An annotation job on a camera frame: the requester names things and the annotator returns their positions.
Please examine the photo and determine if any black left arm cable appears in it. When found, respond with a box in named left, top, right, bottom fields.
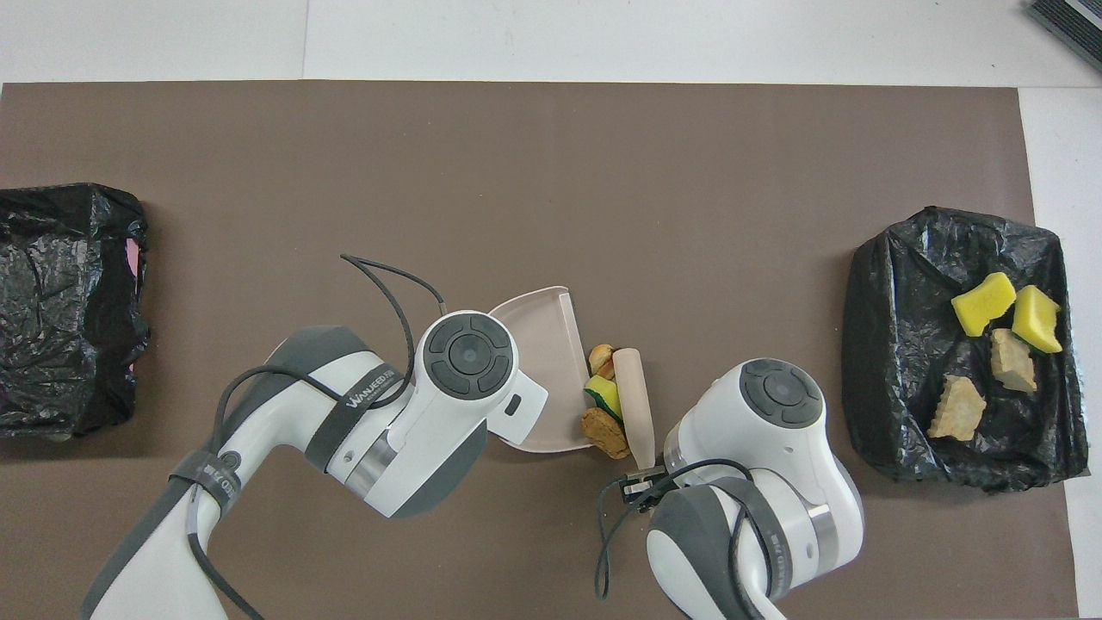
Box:
left=185, top=254, right=449, bottom=620

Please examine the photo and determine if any beige plastic dustpan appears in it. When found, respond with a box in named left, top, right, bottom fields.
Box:
left=488, top=286, right=596, bottom=455

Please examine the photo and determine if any orange striped bread piece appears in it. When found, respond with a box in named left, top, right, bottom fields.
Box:
left=927, top=374, right=987, bottom=442

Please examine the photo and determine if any beige sponge chunk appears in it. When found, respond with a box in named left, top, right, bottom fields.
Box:
left=990, top=328, right=1038, bottom=394

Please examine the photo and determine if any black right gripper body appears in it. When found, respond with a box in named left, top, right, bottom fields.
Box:
left=620, top=468, right=669, bottom=505

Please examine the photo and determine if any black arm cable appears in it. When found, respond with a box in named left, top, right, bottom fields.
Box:
left=185, top=254, right=449, bottom=620
left=594, top=458, right=755, bottom=602

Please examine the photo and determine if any beige hand brush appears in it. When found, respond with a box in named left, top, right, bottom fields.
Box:
left=612, top=348, right=656, bottom=471

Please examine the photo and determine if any black bag lined pink bin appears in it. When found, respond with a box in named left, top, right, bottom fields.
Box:
left=0, top=183, right=152, bottom=440

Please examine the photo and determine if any brown bread roll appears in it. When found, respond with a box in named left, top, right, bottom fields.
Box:
left=581, top=407, right=632, bottom=460

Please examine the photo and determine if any yellow green sponge block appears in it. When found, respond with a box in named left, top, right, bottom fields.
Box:
left=585, top=375, right=622, bottom=421

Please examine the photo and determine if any brown table mat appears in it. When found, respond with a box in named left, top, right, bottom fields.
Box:
left=0, top=81, right=1080, bottom=620

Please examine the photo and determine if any dark grey ribbed object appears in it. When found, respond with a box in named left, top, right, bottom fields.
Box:
left=1027, top=0, right=1102, bottom=74

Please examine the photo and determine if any yellow sponge wedge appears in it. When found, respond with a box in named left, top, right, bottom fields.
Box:
left=1012, top=285, right=1062, bottom=355

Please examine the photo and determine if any notched yellow sponge piece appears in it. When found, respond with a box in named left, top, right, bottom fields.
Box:
left=950, top=272, right=1018, bottom=338

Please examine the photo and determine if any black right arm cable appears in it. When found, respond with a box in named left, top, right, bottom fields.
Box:
left=594, top=458, right=755, bottom=602

